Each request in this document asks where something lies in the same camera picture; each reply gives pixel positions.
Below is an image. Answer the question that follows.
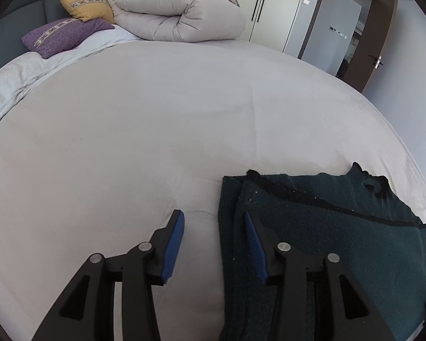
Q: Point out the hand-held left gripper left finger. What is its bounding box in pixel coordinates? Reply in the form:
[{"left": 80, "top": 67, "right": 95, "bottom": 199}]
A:
[{"left": 30, "top": 209, "right": 185, "bottom": 341}]

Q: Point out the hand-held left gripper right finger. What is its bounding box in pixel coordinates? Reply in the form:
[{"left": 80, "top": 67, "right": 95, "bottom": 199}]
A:
[{"left": 244, "top": 210, "right": 394, "bottom": 341}]

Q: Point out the dark green sweater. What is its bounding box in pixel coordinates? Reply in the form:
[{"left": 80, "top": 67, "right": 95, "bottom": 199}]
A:
[{"left": 218, "top": 162, "right": 426, "bottom": 341}]

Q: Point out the bed with white sheet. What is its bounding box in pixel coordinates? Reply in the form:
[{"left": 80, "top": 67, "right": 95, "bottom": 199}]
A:
[{"left": 0, "top": 25, "right": 426, "bottom": 341}]

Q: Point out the folded beige duvet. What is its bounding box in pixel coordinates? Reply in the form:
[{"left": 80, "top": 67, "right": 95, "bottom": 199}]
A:
[{"left": 107, "top": 0, "right": 247, "bottom": 43}]

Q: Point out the purple patterned cushion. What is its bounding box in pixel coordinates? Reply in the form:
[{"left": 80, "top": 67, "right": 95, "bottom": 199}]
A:
[{"left": 21, "top": 18, "right": 116, "bottom": 59}]

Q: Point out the cream wardrobe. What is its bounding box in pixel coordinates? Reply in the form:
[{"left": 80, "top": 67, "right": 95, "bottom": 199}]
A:
[{"left": 202, "top": 0, "right": 320, "bottom": 57}]

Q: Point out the brown door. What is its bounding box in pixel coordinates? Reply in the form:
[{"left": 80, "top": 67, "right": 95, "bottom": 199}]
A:
[{"left": 348, "top": 0, "right": 400, "bottom": 93}]

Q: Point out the yellow patterned cushion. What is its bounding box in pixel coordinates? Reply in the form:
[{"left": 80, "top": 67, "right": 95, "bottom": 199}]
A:
[{"left": 57, "top": 0, "right": 115, "bottom": 24}]

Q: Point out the grey padded headboard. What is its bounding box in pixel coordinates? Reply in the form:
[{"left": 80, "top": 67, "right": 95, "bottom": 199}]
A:
[{"left": 0, "top": 0, "right": 128, "bottom": 79}]

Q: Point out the brown door frame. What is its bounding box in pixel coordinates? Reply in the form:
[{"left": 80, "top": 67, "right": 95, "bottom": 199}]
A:
[{"left": 297, "top": 0, "right": 377, "bottom": 79}]

